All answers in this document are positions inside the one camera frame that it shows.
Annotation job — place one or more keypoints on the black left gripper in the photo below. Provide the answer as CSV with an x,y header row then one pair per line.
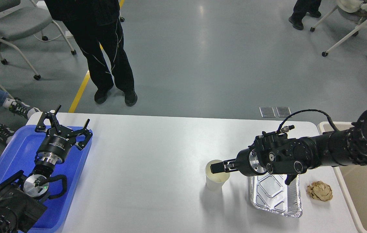
x,y
60,139

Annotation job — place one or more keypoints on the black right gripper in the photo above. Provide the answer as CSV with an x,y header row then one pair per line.
x,y
246,162

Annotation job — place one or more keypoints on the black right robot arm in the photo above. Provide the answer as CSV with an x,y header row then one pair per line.
x,y
275,153

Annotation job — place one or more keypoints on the white chair on right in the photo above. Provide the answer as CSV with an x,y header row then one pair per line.
x,y
352,10

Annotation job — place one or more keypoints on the metal floor plate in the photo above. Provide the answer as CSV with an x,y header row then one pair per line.
x,y
283,111
267,112

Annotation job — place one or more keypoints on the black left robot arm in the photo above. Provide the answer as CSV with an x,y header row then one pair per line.
x,y
39,171

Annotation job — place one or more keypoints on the aluminium foil tray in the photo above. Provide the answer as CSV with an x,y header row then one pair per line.
x,y
269,193

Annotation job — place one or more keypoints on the white rolling cart base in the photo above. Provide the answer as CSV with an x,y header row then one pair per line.
x,y
42,5

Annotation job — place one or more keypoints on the white paper cup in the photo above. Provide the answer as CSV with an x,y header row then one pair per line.
x,y
214,182

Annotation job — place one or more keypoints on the right metal floor plate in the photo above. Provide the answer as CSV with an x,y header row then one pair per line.
x,y
283,111

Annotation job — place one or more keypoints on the blue plastic tray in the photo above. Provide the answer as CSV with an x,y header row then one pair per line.
x,y
19,155

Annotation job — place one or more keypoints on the white power adapter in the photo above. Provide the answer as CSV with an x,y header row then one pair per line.
x,y
68,34

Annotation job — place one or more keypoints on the grey chair on left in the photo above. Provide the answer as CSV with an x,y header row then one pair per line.
x,y
22,23

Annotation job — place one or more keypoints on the left metal floor plate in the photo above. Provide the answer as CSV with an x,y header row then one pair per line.
x,y
267,112

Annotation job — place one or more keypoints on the beige plastic bin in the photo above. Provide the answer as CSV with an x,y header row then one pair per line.
x,y
353,183

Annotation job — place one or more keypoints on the crumpled brown paper ball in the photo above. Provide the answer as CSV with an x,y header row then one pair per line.
x,y
319,190

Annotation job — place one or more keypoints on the person in black clothes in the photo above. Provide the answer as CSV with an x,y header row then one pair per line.
x,y
96,28

